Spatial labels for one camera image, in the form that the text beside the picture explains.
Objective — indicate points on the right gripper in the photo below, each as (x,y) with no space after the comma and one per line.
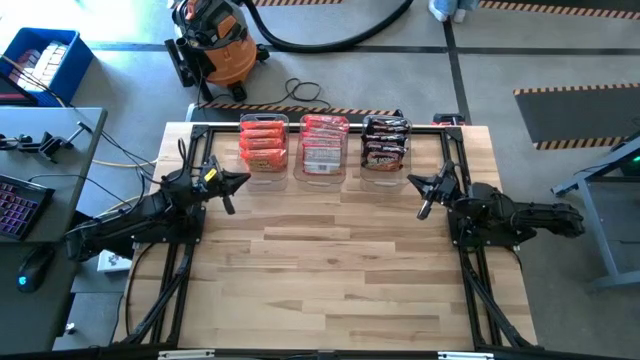
(445,189)

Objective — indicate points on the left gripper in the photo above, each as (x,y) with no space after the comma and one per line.
(207,182)

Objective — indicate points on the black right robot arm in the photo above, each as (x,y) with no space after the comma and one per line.
(525,215)

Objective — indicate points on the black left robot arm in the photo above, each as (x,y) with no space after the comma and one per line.
(125,225)

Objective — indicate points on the clear plastic bin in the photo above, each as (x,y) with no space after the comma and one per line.
(385,180)
(320,179)
(262,180)

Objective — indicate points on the red black device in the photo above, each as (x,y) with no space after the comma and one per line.
(448,119)

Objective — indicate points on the small black clamp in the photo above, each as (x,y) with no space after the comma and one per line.
(398,114)

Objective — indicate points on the black hazard striped mat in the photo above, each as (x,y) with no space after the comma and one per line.
(300,2)
(575,117)
(550,6)
(295,114)

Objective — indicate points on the white printed box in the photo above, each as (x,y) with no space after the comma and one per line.
(114,262)

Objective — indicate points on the orange shop vacuum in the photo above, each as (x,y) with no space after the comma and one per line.
(227,55)

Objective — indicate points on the grey desk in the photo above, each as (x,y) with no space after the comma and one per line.
(60,170)

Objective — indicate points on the grey metal cart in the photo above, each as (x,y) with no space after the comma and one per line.
(607,235)

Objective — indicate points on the black desk clamp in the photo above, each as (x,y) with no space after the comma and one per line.
(47,145)

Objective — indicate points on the blue plastic crate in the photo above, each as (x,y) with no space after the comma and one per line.
(77,65)

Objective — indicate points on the small metal caster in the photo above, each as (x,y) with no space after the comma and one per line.
(70,328)

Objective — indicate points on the black backlit keyboard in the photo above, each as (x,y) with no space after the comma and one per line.
(20,205)

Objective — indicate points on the green-lit black device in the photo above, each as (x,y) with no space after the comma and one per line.
(634,161)

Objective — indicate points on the black computer mouse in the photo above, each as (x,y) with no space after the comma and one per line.
(32,272)

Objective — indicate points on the white red boxes stack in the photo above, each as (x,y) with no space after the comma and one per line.
(42,62)

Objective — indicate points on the dark flat case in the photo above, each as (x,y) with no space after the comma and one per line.
(12,95)

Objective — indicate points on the black aluminium frame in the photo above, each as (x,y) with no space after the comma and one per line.
(292,128)

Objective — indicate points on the silver metal bracket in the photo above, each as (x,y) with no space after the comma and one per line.
(185,354)
(465,355)

